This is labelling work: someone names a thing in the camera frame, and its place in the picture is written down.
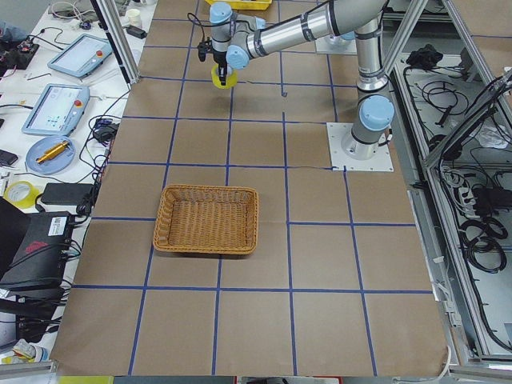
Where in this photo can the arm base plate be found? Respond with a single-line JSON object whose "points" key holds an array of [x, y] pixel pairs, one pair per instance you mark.
{"points": [[338, 46], [347, 154]]}

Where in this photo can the teach pendant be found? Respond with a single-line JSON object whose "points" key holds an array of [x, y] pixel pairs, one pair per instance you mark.
{"points": [[82, 57], [58, 110]]}

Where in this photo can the brown wicker basket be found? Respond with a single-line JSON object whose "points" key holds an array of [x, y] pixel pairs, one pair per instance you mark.
{"points": [[207, 220]]}

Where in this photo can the teach pendant near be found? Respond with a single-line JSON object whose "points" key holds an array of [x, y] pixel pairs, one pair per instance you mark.
{"points": [[58, 110]]}

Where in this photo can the black laptop computer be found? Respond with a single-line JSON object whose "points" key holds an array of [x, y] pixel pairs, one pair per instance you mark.
{"points": [[32, 247]]}

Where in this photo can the aluminium frame post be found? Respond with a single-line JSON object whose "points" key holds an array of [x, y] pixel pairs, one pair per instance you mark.
{"points": [[107, 13]]}

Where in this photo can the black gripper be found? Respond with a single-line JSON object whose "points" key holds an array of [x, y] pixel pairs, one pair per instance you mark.
{"points": [[220, 58]]}

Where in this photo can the blue plate with brass part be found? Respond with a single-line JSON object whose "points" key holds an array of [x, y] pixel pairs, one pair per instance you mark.
{"points": [[50, 155]]}

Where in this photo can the yellow plastic basket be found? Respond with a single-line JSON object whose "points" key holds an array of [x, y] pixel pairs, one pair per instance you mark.
{"points": [[249, 4]]}

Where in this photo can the black power adapter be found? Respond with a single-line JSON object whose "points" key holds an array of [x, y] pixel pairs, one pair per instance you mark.
{"points": [[135, 31]]}

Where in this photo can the teach pendant far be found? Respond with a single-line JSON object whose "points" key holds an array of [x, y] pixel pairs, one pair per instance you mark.
{"points": [[82, 57]]}

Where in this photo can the black power brick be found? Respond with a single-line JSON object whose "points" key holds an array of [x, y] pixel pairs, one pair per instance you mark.
{"points": [[65, 194]]}

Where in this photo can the spare yellow tape roll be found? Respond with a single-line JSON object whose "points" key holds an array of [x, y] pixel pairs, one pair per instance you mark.
{"points": [[22, 195]]}

